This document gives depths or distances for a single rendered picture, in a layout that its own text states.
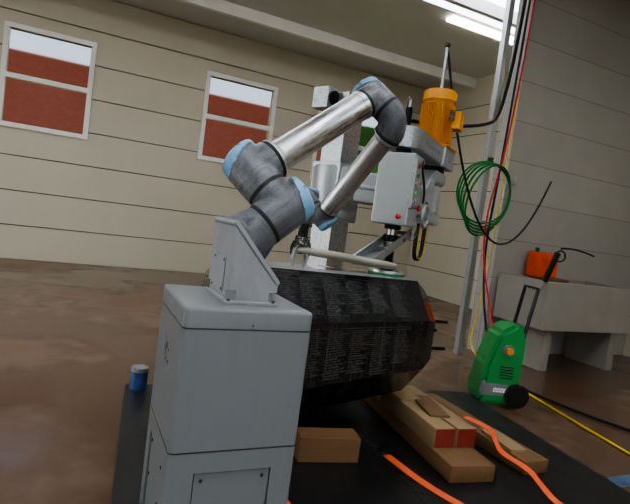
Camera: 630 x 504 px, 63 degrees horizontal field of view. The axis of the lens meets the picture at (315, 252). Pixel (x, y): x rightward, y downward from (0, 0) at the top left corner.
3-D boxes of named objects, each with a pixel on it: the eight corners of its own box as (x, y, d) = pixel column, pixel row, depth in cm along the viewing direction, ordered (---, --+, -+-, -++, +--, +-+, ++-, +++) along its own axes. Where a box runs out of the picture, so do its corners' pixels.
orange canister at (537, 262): (517, 276, 541) (522, 245, 539) (551, 280, 562) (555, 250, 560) (534, 280, 521) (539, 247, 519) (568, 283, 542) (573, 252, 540)
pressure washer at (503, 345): (506, 393, 400) (524, 283, 394) (527, 410, 365) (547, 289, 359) (462, 388, 397) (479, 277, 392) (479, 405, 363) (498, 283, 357)
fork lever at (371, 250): (388, 233, 334) (389, 225, 333) (417, 237, 326) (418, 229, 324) (345, 263, 276) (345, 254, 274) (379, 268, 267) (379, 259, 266)
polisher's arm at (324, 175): (306, 197, 358) (311, 161, 357) (312, 200, 392) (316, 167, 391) (413, 211, 350) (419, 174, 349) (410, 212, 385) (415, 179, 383)
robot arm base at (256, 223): (267, 269, 164) (291, 251, 167) (236, 221, 156) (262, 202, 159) (246, 258, 180) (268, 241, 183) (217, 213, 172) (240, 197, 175)
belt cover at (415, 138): (418, 174, 386) (421, 151, 385) (451, 177, 375) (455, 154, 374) (375, 151, 299) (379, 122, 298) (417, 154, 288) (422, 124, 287)
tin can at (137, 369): (148, 390, 303) (150, 368, 302) (130, 391, 298) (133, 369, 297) (144, 384, 312) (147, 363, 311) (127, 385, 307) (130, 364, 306)
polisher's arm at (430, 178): (409, 237, 381) (419, 171, 378) (440, 241, 371) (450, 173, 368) (376, 233, 315) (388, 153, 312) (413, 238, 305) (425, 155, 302)
